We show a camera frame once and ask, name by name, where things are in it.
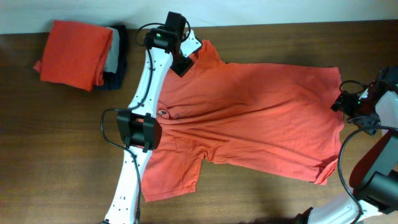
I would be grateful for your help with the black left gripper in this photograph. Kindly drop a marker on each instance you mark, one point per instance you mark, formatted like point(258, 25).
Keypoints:
point(183, 68)

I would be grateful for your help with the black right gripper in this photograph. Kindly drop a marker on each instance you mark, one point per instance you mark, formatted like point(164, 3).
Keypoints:
point(346, 107)

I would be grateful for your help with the orange t-shirt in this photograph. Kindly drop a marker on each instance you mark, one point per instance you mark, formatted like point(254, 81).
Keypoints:
point(269, 117)

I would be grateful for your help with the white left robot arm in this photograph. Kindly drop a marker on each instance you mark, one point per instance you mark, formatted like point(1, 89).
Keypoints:
point(168, 46)

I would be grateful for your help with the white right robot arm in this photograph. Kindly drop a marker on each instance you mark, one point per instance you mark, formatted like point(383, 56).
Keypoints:
point(372, 186)

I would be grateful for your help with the folded grey garment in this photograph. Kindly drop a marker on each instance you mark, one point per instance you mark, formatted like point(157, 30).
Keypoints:
point(111, 64)

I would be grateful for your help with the folded navy garment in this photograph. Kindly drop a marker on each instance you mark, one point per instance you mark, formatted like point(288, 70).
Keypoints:
point(113, 81)

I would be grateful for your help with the folded orange shirt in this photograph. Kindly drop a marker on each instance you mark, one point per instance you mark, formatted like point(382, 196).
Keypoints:
point(75, 54)

